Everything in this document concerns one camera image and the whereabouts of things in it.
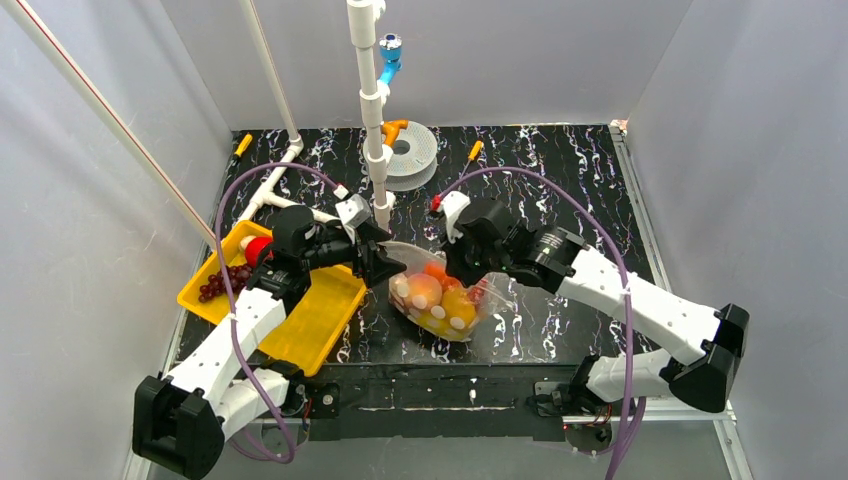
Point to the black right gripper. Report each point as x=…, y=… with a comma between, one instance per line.
x=460, y=249

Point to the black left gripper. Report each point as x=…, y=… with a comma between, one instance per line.
x=365, y=250

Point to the orange toy pumpkin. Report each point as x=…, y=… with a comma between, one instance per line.
x=438, y=271

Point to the clear polka dot zip bag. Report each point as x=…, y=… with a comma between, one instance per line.
x=487, y=297

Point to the toy orange fruit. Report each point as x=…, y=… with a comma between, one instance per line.
x=460, y=311

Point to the toy peach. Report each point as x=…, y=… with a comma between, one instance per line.
x=423, y=292

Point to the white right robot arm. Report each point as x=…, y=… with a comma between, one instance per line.
x=701, y=347

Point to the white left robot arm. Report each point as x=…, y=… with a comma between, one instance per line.
x=185, y=429

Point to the yellow screwdriver right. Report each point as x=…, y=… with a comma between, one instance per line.
x=472, y=157

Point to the grey filament spool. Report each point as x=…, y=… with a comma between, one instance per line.
x=414, y=159

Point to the yellow plastic tray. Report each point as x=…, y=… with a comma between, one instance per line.
x=302, y=336

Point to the red toy apple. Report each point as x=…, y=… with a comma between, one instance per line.
x=256, y=249

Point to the purple toy grapes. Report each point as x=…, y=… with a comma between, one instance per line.
x=214, y=287

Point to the white pvc pipe stand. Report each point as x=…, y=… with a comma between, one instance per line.
x=362, y=19

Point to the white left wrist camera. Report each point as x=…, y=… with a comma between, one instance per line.
x=353, y=211

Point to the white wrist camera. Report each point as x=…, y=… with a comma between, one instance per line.
x=451, y=205
x=353, y=211

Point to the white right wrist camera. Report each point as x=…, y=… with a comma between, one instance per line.
x=451, y=205

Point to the orange clamp handle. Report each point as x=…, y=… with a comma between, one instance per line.
x=391, y=130

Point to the blue overhead camera mount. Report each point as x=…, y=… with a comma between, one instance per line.
x=390, y=48

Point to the aluminium frame rail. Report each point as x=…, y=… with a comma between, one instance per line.
x=568, y=176

